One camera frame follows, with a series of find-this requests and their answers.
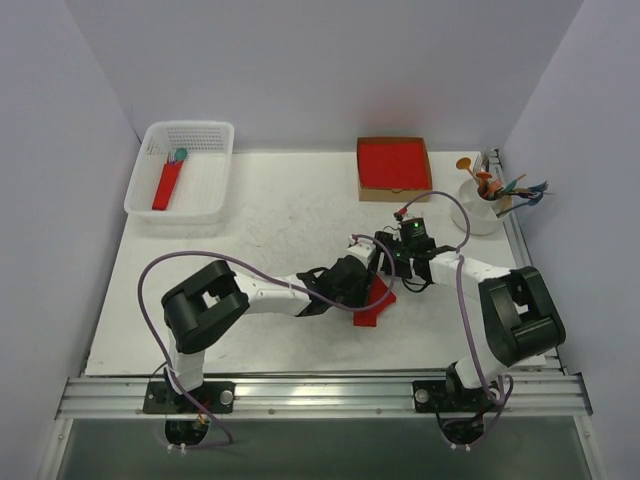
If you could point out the white plastic perforated basket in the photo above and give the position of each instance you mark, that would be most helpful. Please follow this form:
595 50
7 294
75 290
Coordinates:
200 192

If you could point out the cardboard box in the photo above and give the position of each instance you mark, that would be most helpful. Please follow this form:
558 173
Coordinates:
395 192

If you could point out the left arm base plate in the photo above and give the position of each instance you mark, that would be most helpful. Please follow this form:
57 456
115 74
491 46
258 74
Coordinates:
160 398

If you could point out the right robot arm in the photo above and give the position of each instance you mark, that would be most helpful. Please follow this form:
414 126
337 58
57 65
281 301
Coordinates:
509 315

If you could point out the white utensil cup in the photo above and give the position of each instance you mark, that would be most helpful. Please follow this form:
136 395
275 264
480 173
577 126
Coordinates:
482 214

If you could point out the orange plastic spoon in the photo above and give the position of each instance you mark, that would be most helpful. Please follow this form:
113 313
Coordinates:
464 164

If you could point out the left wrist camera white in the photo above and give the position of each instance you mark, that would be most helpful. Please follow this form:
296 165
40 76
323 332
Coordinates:
362 250

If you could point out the yellow plastic utensil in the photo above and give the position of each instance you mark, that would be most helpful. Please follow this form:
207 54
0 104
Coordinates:
510 186

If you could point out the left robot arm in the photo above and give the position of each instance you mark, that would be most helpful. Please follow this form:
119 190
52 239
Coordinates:
202 308

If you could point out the aluminium mounting rail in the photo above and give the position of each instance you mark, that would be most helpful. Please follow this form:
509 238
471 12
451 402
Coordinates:
544 394

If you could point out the orange plastic fork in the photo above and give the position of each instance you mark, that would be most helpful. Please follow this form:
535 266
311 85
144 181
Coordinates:
487 184

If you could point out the stack of red napkins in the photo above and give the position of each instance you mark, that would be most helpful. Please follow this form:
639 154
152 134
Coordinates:
392 160

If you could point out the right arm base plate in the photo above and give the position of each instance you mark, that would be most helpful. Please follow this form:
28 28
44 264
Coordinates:
442 396

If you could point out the red paper napkin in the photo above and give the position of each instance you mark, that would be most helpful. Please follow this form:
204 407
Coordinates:
380 298

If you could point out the rolled red napkin bundle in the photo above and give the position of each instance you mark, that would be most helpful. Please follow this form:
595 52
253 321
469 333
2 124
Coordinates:
166 185

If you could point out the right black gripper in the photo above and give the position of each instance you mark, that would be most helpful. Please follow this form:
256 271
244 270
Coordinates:
395 261

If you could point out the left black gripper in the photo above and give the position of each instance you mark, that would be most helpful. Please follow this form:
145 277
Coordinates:
365 275

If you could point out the teal spoon in basket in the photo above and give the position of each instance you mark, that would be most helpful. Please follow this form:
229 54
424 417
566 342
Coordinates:
179 155

